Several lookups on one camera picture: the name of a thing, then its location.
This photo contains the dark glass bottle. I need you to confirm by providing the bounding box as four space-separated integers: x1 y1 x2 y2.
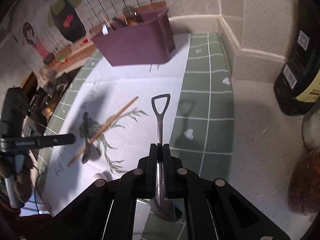
273 27 320 117

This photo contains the wall poster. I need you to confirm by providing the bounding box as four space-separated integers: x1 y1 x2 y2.
11 0 87 64

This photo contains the wooden utensil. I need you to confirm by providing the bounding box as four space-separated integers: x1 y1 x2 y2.
125 15 144 27

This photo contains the purple utensil container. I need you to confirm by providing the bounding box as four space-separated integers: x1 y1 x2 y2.
90 1 176 67

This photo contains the beige rounded container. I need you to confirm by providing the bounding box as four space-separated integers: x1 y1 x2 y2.
301 110 320 153

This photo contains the green checked mat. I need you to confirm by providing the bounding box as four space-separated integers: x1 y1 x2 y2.
37 31 235 240

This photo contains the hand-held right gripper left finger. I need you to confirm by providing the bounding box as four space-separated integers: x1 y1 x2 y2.
30 143 158 240

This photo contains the dark cluttered device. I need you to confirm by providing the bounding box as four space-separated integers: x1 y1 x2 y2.
21 72 73 130

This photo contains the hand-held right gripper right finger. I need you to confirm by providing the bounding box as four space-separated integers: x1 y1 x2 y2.
161 144 292 240

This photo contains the person's left hand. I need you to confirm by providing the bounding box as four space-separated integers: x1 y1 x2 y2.
0 159 34 204

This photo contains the metal shovel-shaped spoon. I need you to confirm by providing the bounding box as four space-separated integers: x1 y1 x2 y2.
151 94 184 223

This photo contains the thin black cable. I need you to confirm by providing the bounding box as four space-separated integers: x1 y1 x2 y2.
31 164 43 215

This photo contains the wooden chopstick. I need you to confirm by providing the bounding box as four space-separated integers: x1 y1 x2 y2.
100 12 115 32
67 95 139 167

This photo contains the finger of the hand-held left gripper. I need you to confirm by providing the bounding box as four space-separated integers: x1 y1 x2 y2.
15 133 76 147

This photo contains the brown rounded object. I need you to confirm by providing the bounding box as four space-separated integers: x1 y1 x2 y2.
287 146 320 215

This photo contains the white bamboo print paper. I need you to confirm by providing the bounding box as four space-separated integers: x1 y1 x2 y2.
41 34 192 218

